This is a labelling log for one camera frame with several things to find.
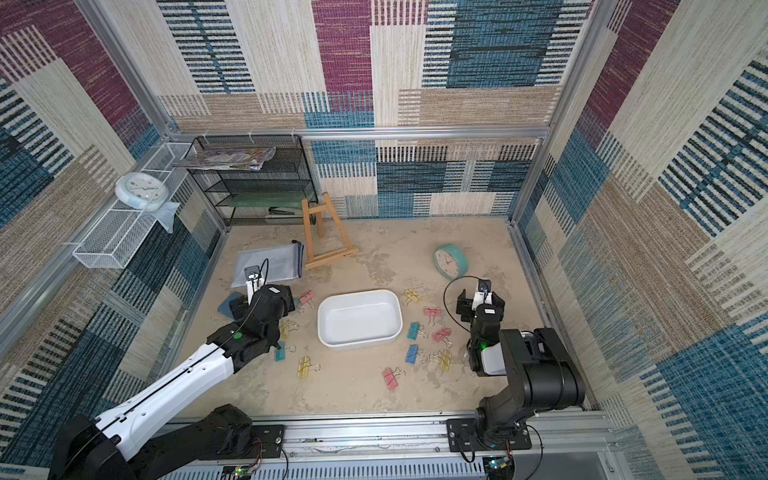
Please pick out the blue folded cloth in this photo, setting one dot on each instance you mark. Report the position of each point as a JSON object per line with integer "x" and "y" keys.
{"x": 225, "y": 308}

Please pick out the blue binder clip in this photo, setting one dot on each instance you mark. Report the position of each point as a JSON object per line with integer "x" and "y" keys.
{"x": 415, "y": 355}

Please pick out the pink binder clip on table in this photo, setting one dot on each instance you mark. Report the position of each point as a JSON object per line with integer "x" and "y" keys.
{"x": 442, "y": 336}

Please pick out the white plastic storage box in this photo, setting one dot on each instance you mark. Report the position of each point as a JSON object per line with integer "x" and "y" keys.
{"x": 359, "y": 320}

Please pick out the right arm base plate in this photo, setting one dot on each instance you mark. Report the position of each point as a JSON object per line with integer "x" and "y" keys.
{"x": 465, "y": 435}

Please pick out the magazine on shelf top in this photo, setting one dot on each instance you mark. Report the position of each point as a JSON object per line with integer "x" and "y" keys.
{"x": 228, "y": 159}

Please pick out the teal binder clip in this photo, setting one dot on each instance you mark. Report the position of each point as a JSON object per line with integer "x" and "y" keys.
{"x": 283, "y": 350}
{"x": 416, "y": 331}

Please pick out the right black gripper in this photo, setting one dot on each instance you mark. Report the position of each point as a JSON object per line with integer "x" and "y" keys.
{"x": 480, "y": 306}

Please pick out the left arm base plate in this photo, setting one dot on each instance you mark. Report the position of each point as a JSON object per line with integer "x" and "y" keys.
{"x": 267, "y": 443}

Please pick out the yellow binder clip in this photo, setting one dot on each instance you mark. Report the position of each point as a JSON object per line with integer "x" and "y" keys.
{"x": 442, "y": 359}
{"x": 287, "y": 327}
{"x": 306, "y": 366}
{"x": 411, "y": 297}

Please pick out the white wire wall basket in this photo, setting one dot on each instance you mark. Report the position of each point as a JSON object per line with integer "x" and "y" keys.
{"x": 116, "y": 236}

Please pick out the wooden mini easel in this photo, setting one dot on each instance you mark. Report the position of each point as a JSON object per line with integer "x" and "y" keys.
{"x": 314, "y": 216}

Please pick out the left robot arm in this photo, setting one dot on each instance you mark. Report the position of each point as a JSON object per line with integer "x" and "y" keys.
{"x": 124, "y": 442}

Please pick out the black wire mesh shelf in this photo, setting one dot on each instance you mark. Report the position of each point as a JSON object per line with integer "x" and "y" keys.
{"x": 271, "y": 196}

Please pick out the green round alarm clock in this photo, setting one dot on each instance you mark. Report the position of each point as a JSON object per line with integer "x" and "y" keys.
{"x": 450, "y": 261}

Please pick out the pink binder clip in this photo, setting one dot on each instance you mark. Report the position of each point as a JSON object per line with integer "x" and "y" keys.
{"x": 306, "y": 298}
{"x": 442, "y": 336}
{"x": 391, "y": 376}
{"x": 434, "y": 314}

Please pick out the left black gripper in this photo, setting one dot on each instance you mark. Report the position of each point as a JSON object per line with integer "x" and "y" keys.
{"x": 238, "y": 307}

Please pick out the clear zip document pouch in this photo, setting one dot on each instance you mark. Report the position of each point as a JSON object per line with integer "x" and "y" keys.
{"x": 284, "y": 263}

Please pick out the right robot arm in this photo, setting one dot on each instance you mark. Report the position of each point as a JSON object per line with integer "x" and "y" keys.
{"x": 540, "y": 374}

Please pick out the white round clock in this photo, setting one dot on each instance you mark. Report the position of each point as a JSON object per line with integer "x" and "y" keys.
{"x": 141, "y": 191}

